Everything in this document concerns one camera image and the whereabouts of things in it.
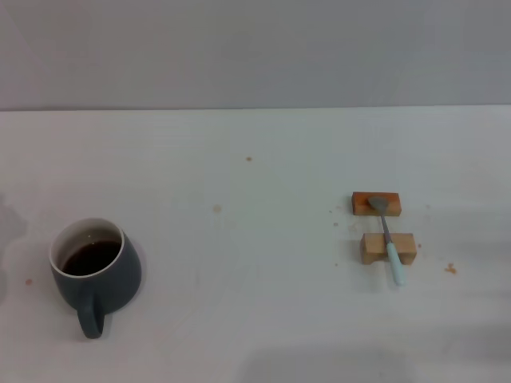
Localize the blue handled metal spoon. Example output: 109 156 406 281
367 195 407 286

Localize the dark coffee liquid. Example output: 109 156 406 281
62 240 122 277

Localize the pale notched wooden block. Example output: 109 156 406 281
360 232 418 265

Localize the grey ceramic cup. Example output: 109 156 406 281
49 217 142 340

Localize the orange stained wooden block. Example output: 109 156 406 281
351 191 402 217

